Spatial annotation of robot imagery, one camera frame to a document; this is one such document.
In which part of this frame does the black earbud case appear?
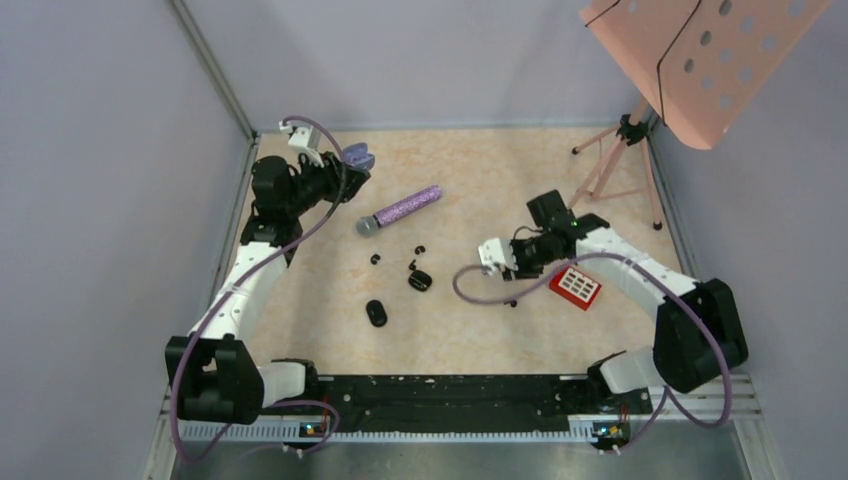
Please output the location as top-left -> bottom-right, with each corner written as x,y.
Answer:
365,299 -> 388,328
407,260 -> 433,292

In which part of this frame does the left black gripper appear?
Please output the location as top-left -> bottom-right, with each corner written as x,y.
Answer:
285,148 -> 369,216

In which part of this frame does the closed black earbud case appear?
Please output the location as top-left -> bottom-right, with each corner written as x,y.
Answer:
365,299 -> 388,328

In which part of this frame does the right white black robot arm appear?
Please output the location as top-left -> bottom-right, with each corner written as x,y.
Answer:
478,190 -> 749,412

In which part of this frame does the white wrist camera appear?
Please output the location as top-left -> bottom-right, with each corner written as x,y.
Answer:
278,122 -> 322,151
477,237 -> 517,275

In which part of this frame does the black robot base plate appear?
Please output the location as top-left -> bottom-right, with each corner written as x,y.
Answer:
258,374 -> 654,437

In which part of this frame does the purple glitter microphone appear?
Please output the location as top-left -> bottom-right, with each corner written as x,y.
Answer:
354,185 -> 443,238

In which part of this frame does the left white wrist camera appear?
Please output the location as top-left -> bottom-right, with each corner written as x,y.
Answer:
278,122 -> 322,151

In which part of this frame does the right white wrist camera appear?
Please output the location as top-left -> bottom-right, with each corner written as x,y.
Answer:
477,237 -> 517,275

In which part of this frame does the lavender earbud charging case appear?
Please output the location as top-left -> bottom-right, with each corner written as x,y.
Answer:
342,142 -> 376,171

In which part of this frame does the aluminium frame rail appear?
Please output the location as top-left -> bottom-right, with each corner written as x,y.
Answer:
144,374 -> 785,479

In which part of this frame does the red white toy block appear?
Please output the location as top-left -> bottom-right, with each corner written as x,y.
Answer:
548,266 -> 602,311

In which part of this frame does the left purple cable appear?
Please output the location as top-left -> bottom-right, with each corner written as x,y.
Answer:
169,115 -> 352,464

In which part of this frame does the pink music stand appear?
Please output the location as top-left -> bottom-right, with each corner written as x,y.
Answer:
570,0 -> 832,232

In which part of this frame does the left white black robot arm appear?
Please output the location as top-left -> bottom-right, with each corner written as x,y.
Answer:
165,144 -> 375,424

